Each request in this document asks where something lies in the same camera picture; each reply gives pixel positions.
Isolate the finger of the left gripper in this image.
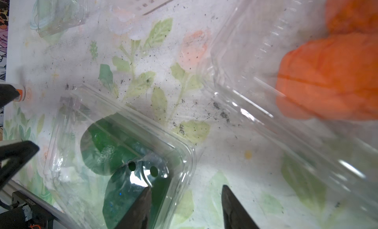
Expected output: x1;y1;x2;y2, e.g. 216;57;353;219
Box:
1;140;39;189
0;84;20;108

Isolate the aluminium front rail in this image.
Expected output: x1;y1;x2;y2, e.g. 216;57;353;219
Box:
5;180;80;229

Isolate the clear clamshell container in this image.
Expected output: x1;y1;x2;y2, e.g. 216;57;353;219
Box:
199;0;378;220
30;0;90;38

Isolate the orange lower in right clamshell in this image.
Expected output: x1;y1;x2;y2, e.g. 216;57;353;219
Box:
276;33;378;121

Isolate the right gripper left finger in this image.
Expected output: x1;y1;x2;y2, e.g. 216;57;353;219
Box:
115;187;152;229

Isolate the green fruit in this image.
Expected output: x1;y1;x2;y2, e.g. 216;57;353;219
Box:
102;161;171;229
80;113;151;176

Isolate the white pill bottle orange label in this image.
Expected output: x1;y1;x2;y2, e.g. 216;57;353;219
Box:
12;84;26;102

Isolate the white perforated plastic basket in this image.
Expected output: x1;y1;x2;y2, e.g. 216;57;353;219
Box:
94;0;187;16

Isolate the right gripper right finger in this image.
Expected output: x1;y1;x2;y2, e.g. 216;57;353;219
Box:
221;185;259;229

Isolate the orange in clamshell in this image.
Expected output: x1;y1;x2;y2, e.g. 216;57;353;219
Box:
325;0;378;34
276;33;378;121

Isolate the clear clamshell with green fruit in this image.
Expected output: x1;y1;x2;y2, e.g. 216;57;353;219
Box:
44;85;196;229

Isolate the orange upper in right clamshell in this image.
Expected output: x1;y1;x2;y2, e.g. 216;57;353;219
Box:
325;0;378;34

